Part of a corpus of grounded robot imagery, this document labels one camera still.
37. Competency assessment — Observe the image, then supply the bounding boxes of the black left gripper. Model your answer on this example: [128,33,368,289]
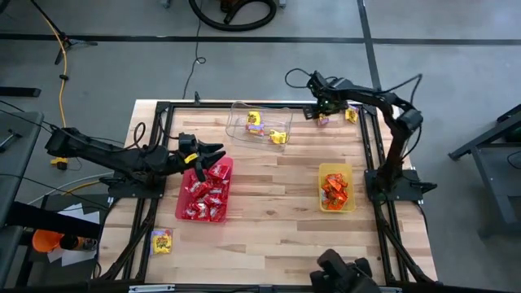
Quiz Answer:
[175,132,228,183]

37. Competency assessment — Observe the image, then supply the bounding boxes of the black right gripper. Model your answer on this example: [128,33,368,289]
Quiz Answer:
[307,71,347,120]

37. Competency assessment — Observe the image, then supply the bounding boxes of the red candy packet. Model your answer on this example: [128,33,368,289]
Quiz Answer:
[209,205,227,223]
[211,181,230,200]
[195,203,212,223]
[208,162,231,182]
[202,193,224,208]
[185,178,212,199]
[182,202,200,221]

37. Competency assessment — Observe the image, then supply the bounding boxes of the clear plastic bin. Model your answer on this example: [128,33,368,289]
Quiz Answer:
[224,100,294,152]

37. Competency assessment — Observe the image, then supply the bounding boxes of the pink plastic bin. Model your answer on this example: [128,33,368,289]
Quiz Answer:
[174,155,235,224]

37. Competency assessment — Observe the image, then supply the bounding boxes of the yellow plastic bin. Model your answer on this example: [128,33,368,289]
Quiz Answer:
[317,163,357,214]

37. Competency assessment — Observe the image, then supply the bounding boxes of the dark drink bottle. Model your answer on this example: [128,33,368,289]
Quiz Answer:
[59,234,99,252]

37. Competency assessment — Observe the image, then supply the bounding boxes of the black tripod stand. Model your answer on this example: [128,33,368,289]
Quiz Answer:
[30,0,99,66]

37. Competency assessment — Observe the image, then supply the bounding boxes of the white paper sheets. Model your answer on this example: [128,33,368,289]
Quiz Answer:
[46,202,102,269]

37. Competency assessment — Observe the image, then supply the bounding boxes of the black diagonal beam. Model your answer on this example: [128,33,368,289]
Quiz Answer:
[6,200,103,240]

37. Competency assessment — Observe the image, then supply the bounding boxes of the orange plastic cup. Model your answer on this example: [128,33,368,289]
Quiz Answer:
[32,229,63,254]

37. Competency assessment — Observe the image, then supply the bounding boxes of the dark metal side table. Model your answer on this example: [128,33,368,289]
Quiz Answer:
[447,103,521,237]

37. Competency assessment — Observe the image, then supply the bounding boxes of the grey side table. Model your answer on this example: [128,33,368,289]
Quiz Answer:
[0,110,45,286]

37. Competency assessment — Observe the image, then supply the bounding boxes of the black floor strip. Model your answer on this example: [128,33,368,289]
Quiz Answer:
[0,85,42,98]

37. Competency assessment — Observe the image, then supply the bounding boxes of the small grey hand tool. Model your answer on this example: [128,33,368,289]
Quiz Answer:
[0,129,22,155]

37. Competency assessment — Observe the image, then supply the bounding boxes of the black aluminium table frame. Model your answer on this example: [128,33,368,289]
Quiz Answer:
[97,99,439,286]

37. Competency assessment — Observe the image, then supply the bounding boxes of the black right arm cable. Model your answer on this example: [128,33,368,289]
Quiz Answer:
[283,67,423,107]

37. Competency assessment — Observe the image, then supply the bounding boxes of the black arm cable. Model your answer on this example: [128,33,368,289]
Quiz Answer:
[283,67,423,107]
[75,120,147,151]

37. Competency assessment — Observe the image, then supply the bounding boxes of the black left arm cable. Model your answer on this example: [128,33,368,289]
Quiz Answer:
[75,120,147,151]

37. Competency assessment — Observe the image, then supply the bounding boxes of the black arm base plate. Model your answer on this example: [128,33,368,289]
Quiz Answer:
[107,167,169,200]
[364,168,439,203]

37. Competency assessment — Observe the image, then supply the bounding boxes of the thin black floor cable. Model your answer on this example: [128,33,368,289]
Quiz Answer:
[182,0,207,100]

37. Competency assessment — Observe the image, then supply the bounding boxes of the black vacuum hose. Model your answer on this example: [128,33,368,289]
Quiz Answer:
[187,0,278,33]

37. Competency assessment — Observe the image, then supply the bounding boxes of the white floor cable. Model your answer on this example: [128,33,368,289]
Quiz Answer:
[26,173,117,207]

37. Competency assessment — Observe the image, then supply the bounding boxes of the yellow extension cable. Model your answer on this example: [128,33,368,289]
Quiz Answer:
[40,14,70,171]

